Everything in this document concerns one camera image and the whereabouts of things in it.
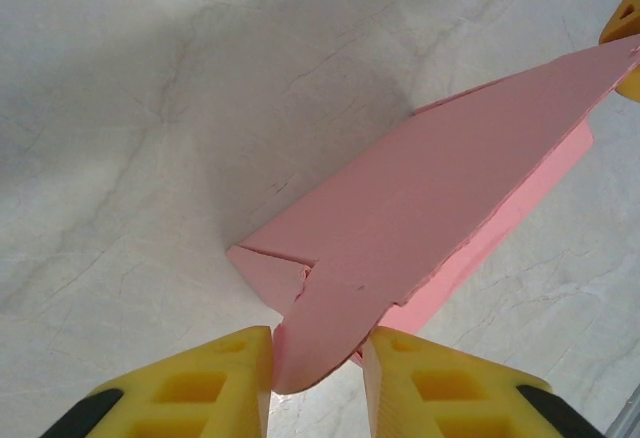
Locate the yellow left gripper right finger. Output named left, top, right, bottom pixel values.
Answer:
left=362, top=327, right=609, bottom=438

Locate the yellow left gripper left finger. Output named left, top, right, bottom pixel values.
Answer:
left=42, top=325, right=275, bottom=438

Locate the pink paper box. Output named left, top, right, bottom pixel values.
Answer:
left=224, top=32, right=640, bottom=397

